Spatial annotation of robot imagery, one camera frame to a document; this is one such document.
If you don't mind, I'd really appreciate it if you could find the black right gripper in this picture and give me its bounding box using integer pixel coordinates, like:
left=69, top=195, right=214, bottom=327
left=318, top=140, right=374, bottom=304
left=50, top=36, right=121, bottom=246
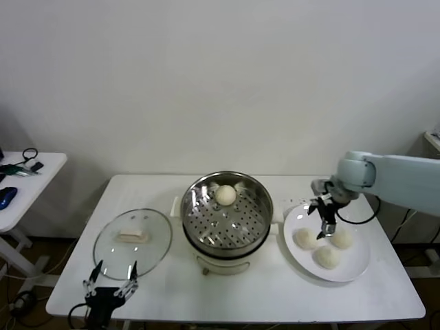
left=308, top=195, right=340, bottom=241

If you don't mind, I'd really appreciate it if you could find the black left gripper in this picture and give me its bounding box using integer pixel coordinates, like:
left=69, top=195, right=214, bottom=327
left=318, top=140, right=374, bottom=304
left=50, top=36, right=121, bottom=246
left=82, top=259, right=140, bottom=330

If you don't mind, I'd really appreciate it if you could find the white steamed baozi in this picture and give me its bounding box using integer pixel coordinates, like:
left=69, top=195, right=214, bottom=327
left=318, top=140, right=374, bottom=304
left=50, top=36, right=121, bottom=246
left=214, top=184, right=237, bottom=207
left=314, top=245, right=342, bottom=270
left=329, top=229, right=354, bottom=250
left=292, top=228, right=320, bottom=250

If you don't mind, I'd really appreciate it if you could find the glass lid with cream handle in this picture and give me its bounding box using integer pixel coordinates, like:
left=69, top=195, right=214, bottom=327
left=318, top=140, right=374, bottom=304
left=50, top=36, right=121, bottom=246
left=93, top=208, right=173, bottom=281

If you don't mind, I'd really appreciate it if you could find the perforated steel steamer basket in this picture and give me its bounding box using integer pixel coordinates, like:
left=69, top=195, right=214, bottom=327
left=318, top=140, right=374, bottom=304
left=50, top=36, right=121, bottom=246
left=181, top=170, right=275, bottom=249

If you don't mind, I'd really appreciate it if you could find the white round plate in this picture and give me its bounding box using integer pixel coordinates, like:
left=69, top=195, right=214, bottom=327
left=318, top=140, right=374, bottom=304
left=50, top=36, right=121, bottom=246
left=283, top=202, right=372, bottom=283

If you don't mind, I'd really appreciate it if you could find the white electric cooker base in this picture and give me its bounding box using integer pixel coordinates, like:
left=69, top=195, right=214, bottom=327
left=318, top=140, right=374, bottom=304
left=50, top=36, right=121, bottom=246
left=170, top=196, right=285, bottom=277

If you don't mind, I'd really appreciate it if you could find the white side table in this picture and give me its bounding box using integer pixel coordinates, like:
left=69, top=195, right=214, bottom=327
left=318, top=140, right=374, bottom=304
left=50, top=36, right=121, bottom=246
left=0, top=151, right=69, bottom=288

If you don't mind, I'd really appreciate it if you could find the blue computer mouse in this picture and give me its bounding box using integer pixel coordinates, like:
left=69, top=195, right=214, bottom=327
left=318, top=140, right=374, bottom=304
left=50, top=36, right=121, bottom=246
left=0, top=187, right=18, bottom=210

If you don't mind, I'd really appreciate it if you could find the white shelf edge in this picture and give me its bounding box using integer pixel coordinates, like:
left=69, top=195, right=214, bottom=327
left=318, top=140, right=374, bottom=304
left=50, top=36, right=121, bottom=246
left=423, top=131, right=440, bottom=152

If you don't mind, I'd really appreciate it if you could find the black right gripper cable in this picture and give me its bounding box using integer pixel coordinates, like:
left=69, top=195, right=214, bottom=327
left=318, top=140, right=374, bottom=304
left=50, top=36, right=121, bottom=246
left=335, top=197, right=382, bottom=225

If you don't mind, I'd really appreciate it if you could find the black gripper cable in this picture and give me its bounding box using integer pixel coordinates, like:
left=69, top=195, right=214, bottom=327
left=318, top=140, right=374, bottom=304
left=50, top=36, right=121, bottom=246
left=335, top=197, right=382, bottom=225
left=67, top=302, right=89, bottom=330

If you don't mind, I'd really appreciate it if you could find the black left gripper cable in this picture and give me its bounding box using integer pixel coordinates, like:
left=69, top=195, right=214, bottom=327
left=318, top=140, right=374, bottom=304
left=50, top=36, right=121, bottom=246
left=67, top=302, right=89, bottom=330

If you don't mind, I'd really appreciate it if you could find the black power adapter cable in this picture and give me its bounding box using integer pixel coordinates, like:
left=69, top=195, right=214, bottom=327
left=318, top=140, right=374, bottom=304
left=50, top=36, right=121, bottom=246
left=390, top=209, right=419, bottom=241

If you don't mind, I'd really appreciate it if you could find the floor power strip with cables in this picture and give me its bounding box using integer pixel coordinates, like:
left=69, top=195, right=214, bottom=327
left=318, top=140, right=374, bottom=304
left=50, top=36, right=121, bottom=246
left=0, top=263, right=52, bottom=327

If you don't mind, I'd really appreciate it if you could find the white table frame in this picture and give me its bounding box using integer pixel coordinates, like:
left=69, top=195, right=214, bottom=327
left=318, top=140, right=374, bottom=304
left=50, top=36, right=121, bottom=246
left=410, top=249, right=440, bottom=279

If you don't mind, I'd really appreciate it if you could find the green handled tool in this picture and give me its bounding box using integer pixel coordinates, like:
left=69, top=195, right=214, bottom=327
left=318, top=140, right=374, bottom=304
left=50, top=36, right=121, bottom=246
left=0, top=164, right=42, bottom=178

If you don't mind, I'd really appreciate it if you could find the black ring strap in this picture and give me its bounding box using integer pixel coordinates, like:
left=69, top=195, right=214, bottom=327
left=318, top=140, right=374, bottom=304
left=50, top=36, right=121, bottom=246
left=13, top=147, right=39, bottom=166

